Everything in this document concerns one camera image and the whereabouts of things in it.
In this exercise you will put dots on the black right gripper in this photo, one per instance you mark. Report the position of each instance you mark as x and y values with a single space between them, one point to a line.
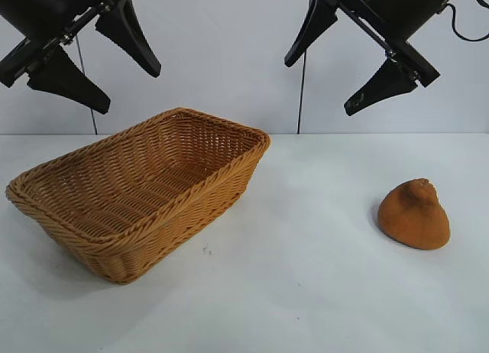
401 9

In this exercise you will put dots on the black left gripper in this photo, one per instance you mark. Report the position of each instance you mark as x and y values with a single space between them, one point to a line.
38 5

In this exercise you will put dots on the orange plush fruit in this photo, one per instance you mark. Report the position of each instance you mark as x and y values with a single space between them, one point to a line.
414 219

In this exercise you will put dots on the woven wicker basket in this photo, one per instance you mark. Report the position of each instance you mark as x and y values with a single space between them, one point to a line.
133 234

